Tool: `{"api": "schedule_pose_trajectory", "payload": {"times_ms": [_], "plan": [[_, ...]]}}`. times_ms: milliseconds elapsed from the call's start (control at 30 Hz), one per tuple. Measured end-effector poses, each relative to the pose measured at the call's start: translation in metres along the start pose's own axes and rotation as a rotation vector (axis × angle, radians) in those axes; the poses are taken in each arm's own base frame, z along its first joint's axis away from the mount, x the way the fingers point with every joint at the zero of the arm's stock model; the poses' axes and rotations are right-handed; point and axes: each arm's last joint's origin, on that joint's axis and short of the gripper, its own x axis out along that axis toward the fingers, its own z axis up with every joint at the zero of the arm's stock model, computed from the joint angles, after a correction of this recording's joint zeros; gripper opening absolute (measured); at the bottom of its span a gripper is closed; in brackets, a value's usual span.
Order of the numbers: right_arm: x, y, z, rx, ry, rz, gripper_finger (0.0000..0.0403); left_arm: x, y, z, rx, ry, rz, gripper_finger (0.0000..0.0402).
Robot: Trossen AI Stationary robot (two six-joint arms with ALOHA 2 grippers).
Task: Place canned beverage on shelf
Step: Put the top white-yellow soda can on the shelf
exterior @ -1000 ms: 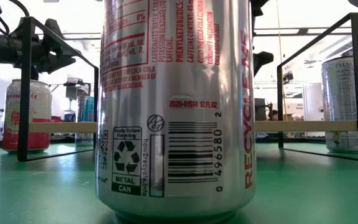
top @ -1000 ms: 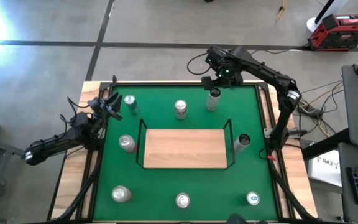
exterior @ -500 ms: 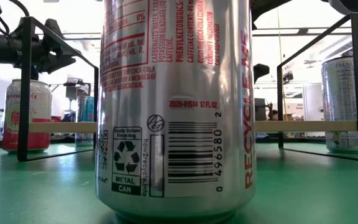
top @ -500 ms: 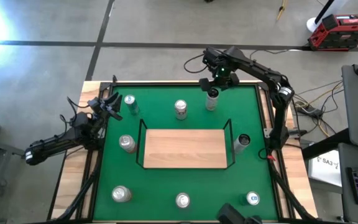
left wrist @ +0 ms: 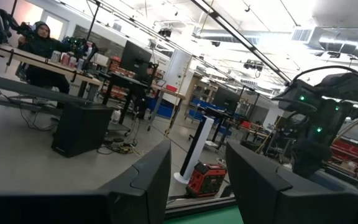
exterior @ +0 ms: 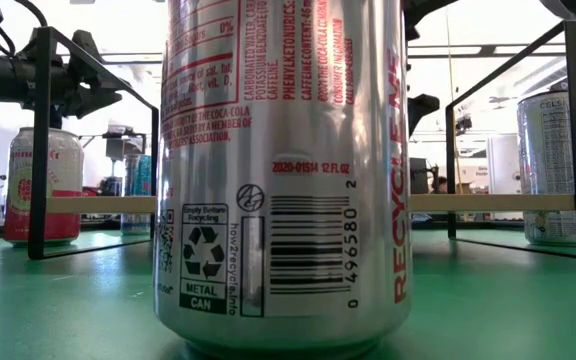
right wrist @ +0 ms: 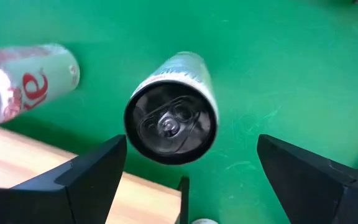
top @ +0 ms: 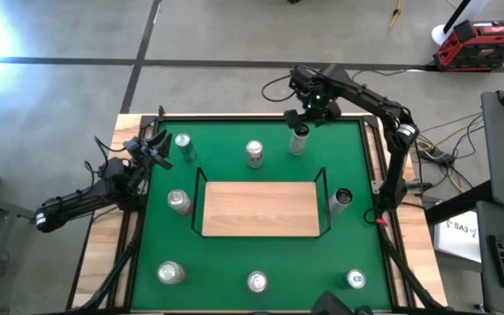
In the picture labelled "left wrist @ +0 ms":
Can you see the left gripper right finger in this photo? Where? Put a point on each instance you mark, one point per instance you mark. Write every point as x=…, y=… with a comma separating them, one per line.
x=259, y=193

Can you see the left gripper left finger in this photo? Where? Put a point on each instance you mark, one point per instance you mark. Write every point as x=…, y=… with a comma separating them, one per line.
x=148, y=186

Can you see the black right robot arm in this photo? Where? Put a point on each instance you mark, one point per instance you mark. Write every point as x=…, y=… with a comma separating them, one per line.
x=346, y=87

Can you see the black background robot arm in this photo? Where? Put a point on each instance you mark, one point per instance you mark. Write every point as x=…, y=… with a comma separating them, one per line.
x=79, y=46
x=0, y=21

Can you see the silver beverage can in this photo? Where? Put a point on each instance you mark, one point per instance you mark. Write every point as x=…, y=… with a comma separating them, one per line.
x=80, y=64

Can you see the red beverage can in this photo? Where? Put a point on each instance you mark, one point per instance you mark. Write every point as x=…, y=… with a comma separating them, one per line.
x=66, y=59
x=73, y=61

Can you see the white beverage can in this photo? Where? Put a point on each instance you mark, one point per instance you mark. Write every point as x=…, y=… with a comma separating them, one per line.
x=55, y=56

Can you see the red bin rack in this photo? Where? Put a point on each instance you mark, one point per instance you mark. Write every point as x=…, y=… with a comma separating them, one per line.
x=350, y=151

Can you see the red black toolbox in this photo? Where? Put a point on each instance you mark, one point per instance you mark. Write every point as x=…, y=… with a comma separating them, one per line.
x=205, y=180

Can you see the green table mat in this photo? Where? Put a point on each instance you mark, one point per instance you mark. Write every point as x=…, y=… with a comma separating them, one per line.
x=204, y=217

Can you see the white black tower stand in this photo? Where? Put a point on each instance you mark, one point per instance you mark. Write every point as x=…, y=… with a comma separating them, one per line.
x=197, y=140

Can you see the white plastic bottle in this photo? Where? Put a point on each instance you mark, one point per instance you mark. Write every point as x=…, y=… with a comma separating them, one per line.
x=115, y=117

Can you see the blue storage bins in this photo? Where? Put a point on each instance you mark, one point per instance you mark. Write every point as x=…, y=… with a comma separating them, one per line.
x=162, y=110
x=202, y=104

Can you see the black computer tower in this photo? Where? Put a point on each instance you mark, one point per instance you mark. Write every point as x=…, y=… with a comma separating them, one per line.
x=79, y=130

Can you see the wooden table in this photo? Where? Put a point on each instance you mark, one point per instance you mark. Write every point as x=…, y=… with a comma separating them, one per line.
x=166, y=90

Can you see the white structural column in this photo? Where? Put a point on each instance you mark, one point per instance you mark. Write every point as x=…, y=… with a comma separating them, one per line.
x=179, y=90

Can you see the black desk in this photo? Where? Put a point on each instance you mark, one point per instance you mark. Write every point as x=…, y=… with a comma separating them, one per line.
x=123, y=79

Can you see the red storage bins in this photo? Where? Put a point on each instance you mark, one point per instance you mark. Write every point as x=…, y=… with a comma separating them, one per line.
x=116, y=67

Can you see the black monitor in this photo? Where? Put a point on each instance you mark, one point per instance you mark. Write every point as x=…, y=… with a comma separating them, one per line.
x=135, y=57

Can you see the person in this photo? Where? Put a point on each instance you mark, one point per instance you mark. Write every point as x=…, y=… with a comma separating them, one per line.
x=42, y=46

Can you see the wooden workbench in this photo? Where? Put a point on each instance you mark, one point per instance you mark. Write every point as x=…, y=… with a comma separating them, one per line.
x=26, y=57

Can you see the ceiling mounted camera rig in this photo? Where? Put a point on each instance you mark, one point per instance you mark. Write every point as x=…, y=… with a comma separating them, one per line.
x=253, y=64

